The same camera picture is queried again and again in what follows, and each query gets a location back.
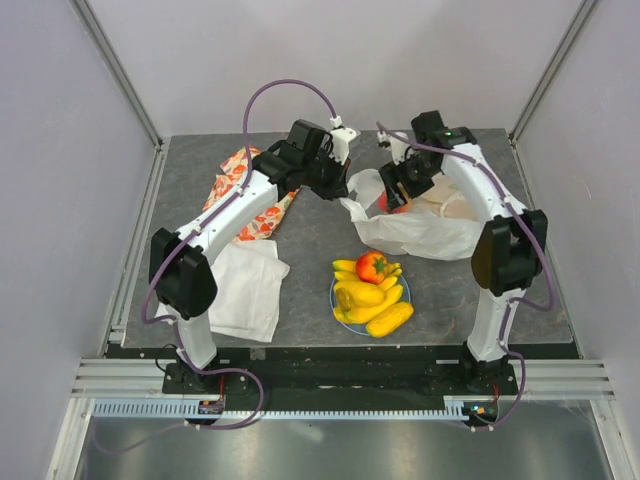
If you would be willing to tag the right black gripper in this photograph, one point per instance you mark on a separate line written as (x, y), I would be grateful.
(393, 174)

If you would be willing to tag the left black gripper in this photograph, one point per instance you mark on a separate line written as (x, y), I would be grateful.
(338, 187)

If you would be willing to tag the peach fake fruit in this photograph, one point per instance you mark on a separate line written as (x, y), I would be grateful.
(383, 206)

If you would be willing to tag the white plastic bag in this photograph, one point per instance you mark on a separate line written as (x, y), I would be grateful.
(440, 224)

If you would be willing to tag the orange persimmon fruit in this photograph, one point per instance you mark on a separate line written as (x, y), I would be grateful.
(371, 267)

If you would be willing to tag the small yellow banana bunch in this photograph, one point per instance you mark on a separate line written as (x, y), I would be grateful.
(345, 270)

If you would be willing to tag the large yellow banana bunch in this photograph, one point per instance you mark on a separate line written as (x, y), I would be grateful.
(348, 311)

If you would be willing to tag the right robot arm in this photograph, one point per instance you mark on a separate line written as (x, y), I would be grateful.
(510, 251)

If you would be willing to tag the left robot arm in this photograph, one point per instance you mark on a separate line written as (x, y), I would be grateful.
(180, 274)

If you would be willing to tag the white cloth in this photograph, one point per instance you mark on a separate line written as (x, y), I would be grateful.
(249, 277)

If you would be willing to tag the blue plate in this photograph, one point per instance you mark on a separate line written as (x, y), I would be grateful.
(361, 329)

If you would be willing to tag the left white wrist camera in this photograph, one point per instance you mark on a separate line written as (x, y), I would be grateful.
(341, 139)

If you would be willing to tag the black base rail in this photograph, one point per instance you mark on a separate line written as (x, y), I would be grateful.
(342, 378)

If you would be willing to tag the light blue cable duct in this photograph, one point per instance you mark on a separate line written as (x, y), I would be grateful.
(200, 410)

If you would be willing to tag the left aluminium frame post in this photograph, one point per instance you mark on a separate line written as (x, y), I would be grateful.
(101, 41)

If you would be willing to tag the aluminium frame post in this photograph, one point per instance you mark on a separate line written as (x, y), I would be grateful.
(563, 49)
(101, 41)

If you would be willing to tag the right aluminium frame post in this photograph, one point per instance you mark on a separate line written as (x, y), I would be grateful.
(563, 49)

